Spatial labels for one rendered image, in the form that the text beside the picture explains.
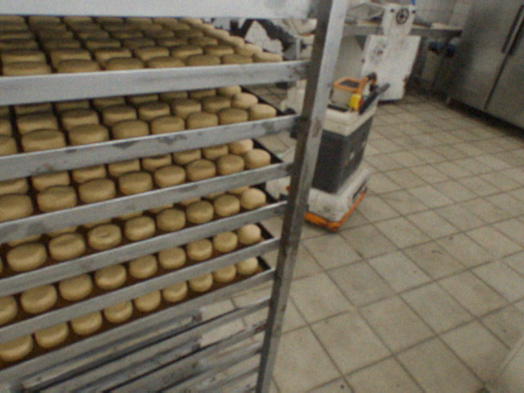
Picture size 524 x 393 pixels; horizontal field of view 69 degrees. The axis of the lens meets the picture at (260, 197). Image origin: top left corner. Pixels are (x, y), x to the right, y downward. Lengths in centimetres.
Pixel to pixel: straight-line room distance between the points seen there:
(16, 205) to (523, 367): 178
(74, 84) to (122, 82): 5
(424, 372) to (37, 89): 193
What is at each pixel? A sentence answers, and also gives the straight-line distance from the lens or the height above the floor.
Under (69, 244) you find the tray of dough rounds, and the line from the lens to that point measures 67.
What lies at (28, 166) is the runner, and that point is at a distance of 54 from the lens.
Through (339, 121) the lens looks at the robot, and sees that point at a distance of 230.
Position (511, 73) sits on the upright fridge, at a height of 67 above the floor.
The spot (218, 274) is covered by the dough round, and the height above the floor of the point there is 97.
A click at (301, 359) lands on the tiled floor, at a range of 193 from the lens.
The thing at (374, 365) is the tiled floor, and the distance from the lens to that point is 201.
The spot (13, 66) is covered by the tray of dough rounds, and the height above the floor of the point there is 142.
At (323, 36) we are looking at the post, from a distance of 62.
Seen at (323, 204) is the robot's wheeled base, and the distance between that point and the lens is 250.
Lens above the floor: 157
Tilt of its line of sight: 33 degrees down
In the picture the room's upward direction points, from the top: 7 degrees clockwise
